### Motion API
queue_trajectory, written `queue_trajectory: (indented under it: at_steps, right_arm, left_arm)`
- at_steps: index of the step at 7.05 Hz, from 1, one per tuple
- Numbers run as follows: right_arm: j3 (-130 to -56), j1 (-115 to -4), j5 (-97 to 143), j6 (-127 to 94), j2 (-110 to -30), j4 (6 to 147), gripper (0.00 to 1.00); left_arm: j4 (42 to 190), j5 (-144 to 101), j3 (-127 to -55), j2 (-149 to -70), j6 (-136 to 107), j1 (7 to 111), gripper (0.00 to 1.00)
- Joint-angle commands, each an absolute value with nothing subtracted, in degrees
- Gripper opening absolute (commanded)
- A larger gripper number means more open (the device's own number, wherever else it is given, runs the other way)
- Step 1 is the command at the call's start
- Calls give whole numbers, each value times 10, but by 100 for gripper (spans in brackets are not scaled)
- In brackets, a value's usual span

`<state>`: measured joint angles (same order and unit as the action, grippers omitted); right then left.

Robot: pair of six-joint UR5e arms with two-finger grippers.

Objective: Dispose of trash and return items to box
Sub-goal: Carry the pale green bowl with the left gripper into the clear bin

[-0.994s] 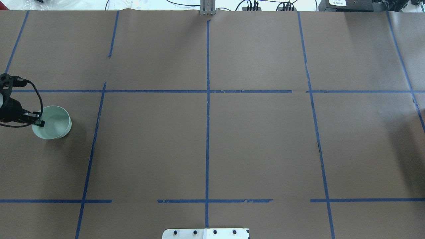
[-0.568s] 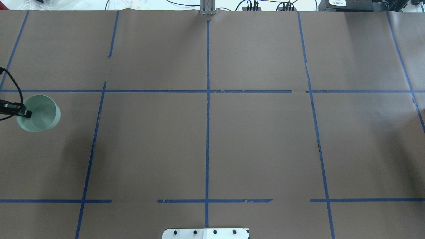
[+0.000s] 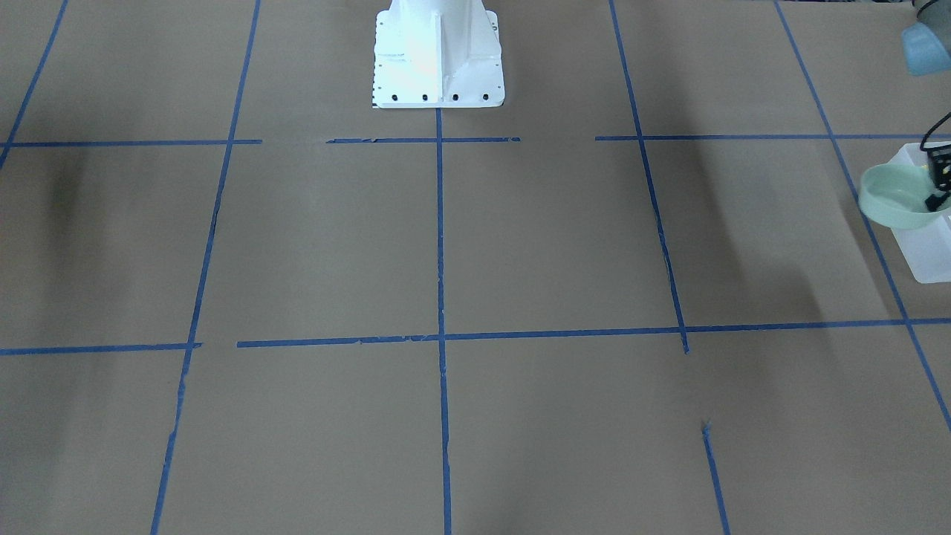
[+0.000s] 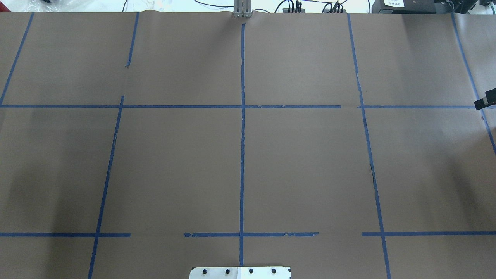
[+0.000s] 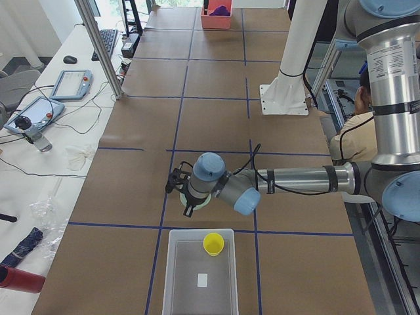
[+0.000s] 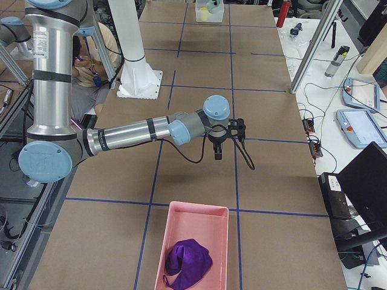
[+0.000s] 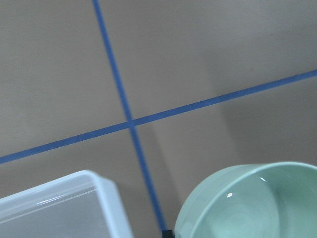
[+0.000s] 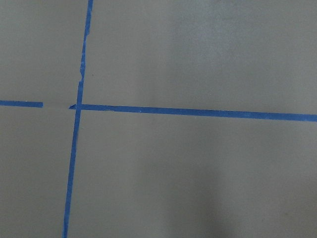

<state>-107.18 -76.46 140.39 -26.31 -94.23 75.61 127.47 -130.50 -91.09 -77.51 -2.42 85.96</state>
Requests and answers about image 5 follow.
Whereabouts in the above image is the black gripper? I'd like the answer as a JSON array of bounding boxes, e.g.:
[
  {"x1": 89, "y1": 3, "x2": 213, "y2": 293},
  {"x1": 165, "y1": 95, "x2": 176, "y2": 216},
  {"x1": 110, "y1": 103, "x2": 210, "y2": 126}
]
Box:
[{"x1": 165, "y1": 161, "x2": 197, "y2": 217}]

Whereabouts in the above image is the mint green bowl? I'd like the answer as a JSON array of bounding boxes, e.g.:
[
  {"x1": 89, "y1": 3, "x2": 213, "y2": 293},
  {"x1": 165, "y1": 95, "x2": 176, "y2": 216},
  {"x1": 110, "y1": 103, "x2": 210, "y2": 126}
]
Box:
[{"x1": 179, "y1": 192, "x2": 211, "y2": 211}]

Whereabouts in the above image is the yellow paper cup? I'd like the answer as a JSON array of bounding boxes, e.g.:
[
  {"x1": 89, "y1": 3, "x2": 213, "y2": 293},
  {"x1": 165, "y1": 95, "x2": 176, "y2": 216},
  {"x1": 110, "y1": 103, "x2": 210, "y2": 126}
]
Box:
[{"x1": 203, "y1": 232, "x2": 224, "y2": 257}]

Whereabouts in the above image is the purple cloth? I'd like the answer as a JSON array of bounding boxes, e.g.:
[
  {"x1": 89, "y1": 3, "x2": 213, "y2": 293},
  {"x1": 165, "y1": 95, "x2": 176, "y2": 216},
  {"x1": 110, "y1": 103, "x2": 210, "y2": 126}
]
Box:
[{"x1": 209, "y1": 5, "x2": 231, "y2": 16}]

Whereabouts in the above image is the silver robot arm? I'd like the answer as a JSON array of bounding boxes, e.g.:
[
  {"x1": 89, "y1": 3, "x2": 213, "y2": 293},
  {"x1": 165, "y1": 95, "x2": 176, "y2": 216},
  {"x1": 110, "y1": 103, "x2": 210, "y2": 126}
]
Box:
[{"x1": 165, "y1": 1, "x2": 419, "y2": 222}]

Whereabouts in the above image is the clear plastic bin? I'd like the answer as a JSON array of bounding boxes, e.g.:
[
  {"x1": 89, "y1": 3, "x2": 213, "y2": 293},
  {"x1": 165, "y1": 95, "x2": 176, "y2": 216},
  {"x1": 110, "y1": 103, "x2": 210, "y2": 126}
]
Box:
[{"x1": 161, "y1": 229, "x2": 239, "y2": 314}]

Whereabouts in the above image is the white paper label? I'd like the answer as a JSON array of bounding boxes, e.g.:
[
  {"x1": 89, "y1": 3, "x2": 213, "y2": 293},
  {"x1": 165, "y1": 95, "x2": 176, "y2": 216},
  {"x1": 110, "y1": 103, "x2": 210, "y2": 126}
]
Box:
[{"x1": 197, "y1": 273, "x2": 208, "y2": 288}]

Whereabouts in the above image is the white crumpled tissue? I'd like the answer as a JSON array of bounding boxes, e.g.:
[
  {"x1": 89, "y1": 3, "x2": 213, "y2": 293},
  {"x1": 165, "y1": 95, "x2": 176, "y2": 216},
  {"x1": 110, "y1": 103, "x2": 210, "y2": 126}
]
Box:
[{"x1": 65, "y1": 144, "x2": 96, "y2": 171}]

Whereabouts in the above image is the teach pendant far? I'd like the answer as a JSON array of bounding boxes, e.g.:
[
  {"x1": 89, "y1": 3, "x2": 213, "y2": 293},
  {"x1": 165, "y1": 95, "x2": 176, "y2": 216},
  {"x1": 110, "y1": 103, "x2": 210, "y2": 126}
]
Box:
[{"x1": 50, "y1": 70, "x2": 93, "y2": 102}]

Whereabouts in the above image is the teach pendant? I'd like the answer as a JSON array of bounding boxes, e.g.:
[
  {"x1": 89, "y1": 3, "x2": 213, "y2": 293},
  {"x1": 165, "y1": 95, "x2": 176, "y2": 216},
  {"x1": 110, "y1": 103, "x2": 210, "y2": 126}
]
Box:
[
  {"x1": 50, "y1": 70, "x2": 93, "y2": 102},
  {"x1": 3, "y1": 96, "x2": 64, "y2": 133}
]

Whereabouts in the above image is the clear water bottle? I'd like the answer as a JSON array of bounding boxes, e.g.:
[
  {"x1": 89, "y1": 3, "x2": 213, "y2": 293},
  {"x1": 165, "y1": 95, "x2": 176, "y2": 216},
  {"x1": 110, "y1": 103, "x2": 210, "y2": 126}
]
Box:
[{"x1": 14, "y1": 115, "x2": 53, "y2": 152}]

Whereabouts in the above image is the folded blue umbrella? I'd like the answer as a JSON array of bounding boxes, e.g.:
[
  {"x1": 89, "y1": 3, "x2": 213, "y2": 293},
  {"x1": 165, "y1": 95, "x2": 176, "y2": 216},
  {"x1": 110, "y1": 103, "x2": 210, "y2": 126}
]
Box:
[{"x1": 1, "y1": 227, "x2": 43, "y2": 268}]

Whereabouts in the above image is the teach pendant near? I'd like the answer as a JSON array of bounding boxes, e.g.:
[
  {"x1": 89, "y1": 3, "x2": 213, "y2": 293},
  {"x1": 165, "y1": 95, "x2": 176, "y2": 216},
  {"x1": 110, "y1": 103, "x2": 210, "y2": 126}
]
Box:
[{"x1": 3, "y1": 96, "x2": 64, "y2": 133}]

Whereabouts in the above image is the seated person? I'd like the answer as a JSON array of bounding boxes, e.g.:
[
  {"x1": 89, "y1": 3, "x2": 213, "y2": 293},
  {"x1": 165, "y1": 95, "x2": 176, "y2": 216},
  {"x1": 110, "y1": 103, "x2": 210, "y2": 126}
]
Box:
[{"x1": 329, "y1": 65, "x2": 377, "y2": 165}]

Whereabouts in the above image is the pink plastic bin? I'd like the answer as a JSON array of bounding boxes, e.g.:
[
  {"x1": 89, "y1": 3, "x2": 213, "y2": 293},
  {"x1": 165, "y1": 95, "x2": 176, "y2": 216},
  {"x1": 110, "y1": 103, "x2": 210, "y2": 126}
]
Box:
[{"x1": 200, "y1": 0, "x2": 232, "y2": 30}]

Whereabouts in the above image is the red water bottle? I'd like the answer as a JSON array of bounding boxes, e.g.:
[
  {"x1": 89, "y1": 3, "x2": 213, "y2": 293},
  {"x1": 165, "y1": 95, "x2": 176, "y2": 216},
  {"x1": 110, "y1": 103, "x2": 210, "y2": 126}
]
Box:
[{"x1": 1, "y1": 265, "x2": 45, "y2": 293}]

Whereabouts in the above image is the black keyboard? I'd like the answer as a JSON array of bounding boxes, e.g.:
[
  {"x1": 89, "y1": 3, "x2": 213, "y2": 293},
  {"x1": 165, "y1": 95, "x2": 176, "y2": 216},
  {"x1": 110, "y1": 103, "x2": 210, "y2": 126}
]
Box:
[{"x1": 99, "y1": 29, "x2": 119, "y2": 58}]

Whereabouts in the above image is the black computer mouse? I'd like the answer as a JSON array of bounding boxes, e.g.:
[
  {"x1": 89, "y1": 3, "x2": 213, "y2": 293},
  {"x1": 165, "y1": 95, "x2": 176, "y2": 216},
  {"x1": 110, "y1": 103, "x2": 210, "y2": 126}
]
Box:
[{"x1": 63, "y1": 55, "x2": 77, "y2": 64}]

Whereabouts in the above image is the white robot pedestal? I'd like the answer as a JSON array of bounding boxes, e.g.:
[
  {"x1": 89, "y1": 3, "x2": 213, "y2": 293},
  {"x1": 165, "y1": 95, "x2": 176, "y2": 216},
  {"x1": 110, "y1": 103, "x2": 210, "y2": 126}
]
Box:
[{"x1": 260, "y1": 0, "x2": 327, "y2": 116}]

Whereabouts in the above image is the aluminium frame post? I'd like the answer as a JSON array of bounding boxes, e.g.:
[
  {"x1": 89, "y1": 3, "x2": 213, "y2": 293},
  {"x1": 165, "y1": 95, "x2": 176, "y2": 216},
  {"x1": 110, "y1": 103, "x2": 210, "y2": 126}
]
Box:
[{"x1": 74, "y1": 0, "x2": 123, "y2": 100}]

